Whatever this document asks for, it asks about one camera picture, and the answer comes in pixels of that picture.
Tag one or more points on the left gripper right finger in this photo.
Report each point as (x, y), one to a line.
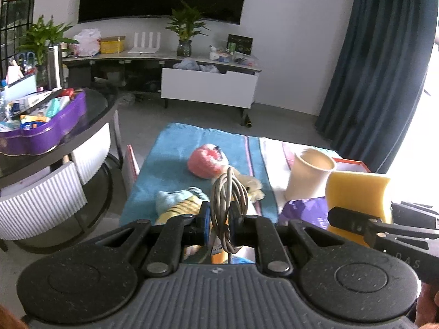
(260, 234)

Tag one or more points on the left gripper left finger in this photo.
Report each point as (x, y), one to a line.
(171, 240)

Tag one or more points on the person's right hand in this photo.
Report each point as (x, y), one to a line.
(427, 307)

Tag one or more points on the yellow blue knitted toy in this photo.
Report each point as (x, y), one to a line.
(180, 202)

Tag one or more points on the yellow sponge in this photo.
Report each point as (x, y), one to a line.
(363, 192)

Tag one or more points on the purple tissue pack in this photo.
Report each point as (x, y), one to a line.
(313, 210)

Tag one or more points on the pink knitted plush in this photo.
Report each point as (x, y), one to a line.
(207, 161)

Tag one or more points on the blue striped towel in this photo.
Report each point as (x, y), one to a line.
(165, 168)

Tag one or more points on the orange rimmed white tray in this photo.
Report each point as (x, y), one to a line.
(347, 165)

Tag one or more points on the round black side table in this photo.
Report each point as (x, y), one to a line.
(52, 201)

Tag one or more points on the dark teal curtain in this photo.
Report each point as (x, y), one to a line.
(378, 79)

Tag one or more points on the white tv cabinet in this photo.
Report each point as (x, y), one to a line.
(233, 85)

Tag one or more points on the purple tin tray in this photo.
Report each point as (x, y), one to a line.
(42, 139)

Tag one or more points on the dark green picture box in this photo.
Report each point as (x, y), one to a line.
(240, 44)

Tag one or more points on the white wifi router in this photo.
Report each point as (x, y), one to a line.
(149, 43)

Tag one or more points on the potted plant on cabinet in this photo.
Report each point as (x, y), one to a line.
(186, 23)

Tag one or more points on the yellow box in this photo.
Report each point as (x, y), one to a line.
(112, 44)

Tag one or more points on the white plastic bag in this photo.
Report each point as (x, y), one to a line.
(88, 42)

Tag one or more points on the steel thermos bottle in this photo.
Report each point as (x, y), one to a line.
(54, 67)

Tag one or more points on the potted plant on table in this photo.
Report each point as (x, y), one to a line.
(40, 36)

